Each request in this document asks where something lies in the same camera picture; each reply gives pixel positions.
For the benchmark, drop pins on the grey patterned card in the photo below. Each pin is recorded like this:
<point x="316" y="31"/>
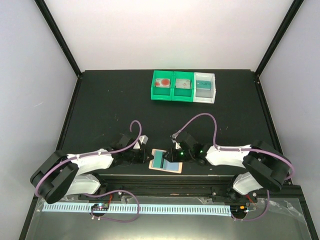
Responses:
<point x="182" y="83"/>

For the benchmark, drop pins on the left green bin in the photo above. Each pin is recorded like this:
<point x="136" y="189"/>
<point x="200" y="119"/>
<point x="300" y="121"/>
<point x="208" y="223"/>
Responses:
<point x="161" y="94"/>

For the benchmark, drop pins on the circuit board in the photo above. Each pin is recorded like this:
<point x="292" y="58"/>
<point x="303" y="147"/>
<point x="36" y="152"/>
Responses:
<point x="100" y="207"/>
<point x="241" y="209"/>

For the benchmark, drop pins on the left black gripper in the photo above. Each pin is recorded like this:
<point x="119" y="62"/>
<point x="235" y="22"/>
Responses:
<point x="143" y="159"/>

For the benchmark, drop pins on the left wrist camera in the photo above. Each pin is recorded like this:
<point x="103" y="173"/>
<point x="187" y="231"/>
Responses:
<point x="143" y="139"/>

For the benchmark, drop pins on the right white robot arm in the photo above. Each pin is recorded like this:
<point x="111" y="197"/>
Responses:
<point x="265" y="168"/>

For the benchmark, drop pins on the left circuit board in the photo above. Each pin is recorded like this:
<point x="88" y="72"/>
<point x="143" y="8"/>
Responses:
<point x="100" y="207"/>

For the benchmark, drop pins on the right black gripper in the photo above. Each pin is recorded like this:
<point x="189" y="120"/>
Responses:
<point x="170" y="156"/>

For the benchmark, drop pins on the red dotted card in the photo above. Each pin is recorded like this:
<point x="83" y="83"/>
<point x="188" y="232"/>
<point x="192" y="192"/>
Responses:
<point x="162" y="83"/>

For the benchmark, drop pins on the beige card holder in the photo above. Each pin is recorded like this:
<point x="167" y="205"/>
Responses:
<point x="157" y="169"/>

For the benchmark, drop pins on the white slotted cable duct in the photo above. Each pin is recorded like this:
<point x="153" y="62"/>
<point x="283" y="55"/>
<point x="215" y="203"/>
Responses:
<point x="146" y="209"/>

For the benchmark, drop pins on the black aluminium rail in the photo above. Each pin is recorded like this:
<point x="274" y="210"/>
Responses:
<point x="167" y="185"/>

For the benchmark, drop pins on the teal card in bin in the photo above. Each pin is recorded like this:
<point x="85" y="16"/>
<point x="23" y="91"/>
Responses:
<point x="203" y="85"/>

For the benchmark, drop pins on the right circuit board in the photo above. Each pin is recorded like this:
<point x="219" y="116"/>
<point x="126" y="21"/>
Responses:
<point x="241" y="209"/>

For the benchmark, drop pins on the teal VIP credit card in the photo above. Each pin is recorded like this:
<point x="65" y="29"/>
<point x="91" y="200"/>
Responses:
<point x="158" y="160"/>

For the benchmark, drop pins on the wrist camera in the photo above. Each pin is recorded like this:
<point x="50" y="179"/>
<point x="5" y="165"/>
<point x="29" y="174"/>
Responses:
<point x="143" y="139"/>
<point x="176" y="145"/>

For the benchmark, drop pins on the blue credit card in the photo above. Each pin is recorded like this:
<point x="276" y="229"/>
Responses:
<point x="172" y="166"/>

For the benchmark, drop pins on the black frame post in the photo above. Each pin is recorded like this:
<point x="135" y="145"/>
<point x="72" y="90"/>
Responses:
<point x="49" y="19"/>
<point x="283" y="27"/>

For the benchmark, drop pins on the green bin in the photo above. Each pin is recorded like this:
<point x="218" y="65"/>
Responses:
<point x="161" y="94"/>
<point x="183" y="95"/>

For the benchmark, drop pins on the middle green bin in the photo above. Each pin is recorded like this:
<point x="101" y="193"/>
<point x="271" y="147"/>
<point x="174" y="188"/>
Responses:
<point x="183" y="95"/>

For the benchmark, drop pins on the right black frame post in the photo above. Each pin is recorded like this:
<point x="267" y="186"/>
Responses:
<point x="283" y="27"/>

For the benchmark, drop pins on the left black frame post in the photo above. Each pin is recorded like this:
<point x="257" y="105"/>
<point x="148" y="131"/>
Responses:
<point x="49" y="19"/>

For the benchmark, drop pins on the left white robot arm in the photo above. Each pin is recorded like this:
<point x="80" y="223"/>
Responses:
<point x="73" y="174"/>

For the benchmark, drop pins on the white bin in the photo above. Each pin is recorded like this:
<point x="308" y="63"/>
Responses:
<point x="203" y="96"/>

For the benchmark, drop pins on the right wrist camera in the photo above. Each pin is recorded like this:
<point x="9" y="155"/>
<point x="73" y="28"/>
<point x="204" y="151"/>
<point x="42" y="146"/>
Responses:
<point x="176" y="145"/>

